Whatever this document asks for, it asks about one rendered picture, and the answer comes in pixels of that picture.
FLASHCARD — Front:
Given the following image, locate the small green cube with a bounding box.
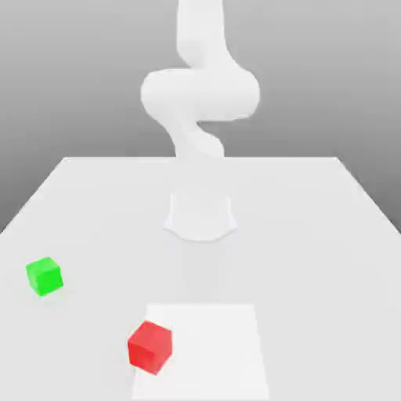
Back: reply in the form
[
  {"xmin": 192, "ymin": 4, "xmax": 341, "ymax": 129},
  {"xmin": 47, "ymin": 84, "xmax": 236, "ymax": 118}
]
[{"xmin": 25, "ymin": 256, "xmax": 64, "ymax": 298}]

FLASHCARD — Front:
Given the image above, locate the small red cube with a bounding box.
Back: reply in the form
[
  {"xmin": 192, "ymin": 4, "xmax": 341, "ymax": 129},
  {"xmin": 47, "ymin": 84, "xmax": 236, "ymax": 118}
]
[{"xmin": 127, "ymin": 320, "xmax": 174, "ymax": 376}]

